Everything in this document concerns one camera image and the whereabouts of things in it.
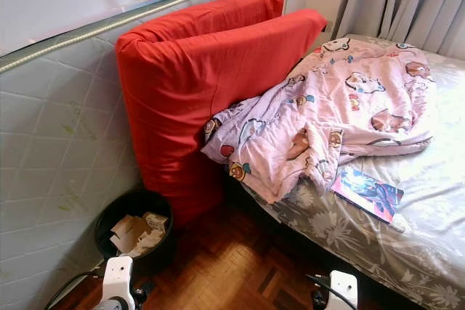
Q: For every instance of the pink cartoon print blanket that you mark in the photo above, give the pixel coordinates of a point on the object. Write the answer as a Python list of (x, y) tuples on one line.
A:
[(356, 99)]

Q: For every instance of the colourful comic book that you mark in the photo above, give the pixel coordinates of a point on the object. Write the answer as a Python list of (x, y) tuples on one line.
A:
[(367, 192)]

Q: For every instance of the quilted pale green mattress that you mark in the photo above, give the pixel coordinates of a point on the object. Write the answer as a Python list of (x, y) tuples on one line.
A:
[(58, 143)]

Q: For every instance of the black round waste bin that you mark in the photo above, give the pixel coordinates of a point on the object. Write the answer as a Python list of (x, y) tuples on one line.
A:
[(142, 202)]

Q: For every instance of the crumpled paper rubbish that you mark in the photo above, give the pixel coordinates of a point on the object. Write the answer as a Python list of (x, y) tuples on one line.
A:
[(127, 234)]

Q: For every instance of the large red cushion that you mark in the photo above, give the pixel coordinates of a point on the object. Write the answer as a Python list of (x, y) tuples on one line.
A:
[(174, 92)]

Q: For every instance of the bed with grey floral sheet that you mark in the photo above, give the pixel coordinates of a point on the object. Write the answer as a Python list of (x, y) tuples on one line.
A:
[(429, 179)]

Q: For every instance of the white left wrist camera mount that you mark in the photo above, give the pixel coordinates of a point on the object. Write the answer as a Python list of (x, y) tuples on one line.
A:
[(118, 277)]

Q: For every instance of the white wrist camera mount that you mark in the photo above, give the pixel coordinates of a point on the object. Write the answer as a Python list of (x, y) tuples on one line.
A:
[(118, 277), (343, 290)]

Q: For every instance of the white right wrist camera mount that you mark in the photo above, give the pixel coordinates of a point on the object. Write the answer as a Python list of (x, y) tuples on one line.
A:
[(343, 290)]

